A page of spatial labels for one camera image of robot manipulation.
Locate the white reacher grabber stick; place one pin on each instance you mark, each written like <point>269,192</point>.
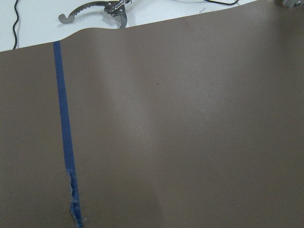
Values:
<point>113,8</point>

